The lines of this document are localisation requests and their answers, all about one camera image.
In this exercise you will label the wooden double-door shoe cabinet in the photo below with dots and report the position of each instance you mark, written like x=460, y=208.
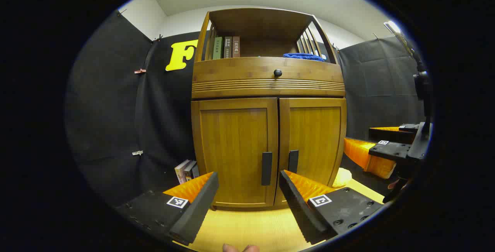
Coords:
x=267, y=85

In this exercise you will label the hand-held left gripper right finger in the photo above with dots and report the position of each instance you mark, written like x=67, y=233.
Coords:
x=299, y=209

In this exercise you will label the wooden cabinet drawer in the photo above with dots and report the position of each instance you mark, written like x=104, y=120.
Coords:
x=239, y=74

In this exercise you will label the black backdrop cloth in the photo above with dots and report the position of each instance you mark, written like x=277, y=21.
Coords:
x=112, y=108

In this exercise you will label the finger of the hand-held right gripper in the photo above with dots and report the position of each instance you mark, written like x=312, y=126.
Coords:
x=386, y=135
x=390, y=152

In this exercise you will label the grey book with yellow band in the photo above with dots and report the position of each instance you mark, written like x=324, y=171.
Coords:
x=188, y=171

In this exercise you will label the blue folded cloth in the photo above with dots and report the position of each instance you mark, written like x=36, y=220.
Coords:
x=303, y=56

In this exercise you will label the pale purple book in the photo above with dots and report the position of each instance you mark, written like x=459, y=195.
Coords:
x=181, y=172

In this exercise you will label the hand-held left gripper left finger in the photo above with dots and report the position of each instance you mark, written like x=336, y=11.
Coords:
x=197, y=209

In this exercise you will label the wooden cabinet door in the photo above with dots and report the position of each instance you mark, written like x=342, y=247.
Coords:
x=232, y=147
x=317, y=139

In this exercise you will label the grey-brown book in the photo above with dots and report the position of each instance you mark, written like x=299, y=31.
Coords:
x=228, y=47

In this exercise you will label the brown book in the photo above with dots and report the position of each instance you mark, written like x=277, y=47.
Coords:
x=236, y=47

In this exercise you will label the dark blue book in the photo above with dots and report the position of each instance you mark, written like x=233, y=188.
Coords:
x=195, y=170

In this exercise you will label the black round drawer knob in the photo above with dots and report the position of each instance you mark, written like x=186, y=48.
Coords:
x=277, y=72

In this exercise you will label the green book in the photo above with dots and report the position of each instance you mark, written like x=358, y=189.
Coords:
x=217, y=48

